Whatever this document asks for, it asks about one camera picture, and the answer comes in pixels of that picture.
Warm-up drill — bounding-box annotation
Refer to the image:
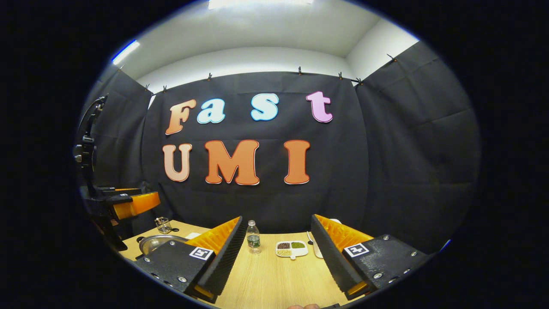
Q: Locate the clear plastic water bottle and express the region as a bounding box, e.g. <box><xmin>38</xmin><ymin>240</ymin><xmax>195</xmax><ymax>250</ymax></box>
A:
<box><xmin>246</xmin><ymin>220</ymin><xmax>261</xmax><ymax>254</ymax></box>

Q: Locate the white spoon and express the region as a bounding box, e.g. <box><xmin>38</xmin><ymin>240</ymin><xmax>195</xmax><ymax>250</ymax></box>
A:
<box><xmin>306</xmin><ymin>232</ymin><xmax>323</xmax><ymax>259</ymax></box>

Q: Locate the steel pot with black handles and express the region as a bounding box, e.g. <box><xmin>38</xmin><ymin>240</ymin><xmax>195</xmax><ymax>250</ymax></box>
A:
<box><xmin>138</xmin><ymin>234</ymin><xmax>189</xmax><ymax>257</ymax></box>

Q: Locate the bright ceiling light panel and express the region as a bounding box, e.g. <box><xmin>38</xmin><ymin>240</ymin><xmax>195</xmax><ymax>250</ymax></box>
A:
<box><xmin>208</xmin><ymin>0</ymin><xmax>314</xmax><ymax>10</ymax></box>

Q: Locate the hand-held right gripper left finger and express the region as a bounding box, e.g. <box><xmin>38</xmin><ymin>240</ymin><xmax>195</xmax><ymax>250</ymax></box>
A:
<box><xmin>135</xmin><ymin>216</ymin><xmax>248</xmax><ymax>303</ymax></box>

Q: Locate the small ceiling light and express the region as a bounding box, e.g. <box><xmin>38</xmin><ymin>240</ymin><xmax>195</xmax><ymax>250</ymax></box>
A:
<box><xmin>112</xmin><ymin>40</ymin><xmax>140</xmax><ymax>65</ymax></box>

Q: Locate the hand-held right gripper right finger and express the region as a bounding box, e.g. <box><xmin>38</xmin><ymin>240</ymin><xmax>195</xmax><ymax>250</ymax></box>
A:
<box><xmin>311</xmin><ymin>214</ymin><xmax>429</xmax><ymax>301</ymax></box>

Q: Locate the white divided dish of beans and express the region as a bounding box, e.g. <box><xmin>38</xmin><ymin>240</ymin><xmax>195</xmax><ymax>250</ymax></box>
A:
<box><xmin>275</xmin><ymin>240</ymin><xmax>308</xmax><ymax>261</ymax></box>

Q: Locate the black backdrop cloth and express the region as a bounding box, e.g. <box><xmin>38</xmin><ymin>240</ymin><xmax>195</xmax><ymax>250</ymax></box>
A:
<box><xmin>79</xmin><ymin>41</ymin><xmax>481</xmax><ymax>254</ymax></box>

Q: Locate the row of backdrop clips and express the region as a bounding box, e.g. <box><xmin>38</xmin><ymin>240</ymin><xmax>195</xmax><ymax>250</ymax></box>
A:
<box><xmin>144</xmin><ymin>54</ymin><xmax>397</xmax><ymax>93</ymax></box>

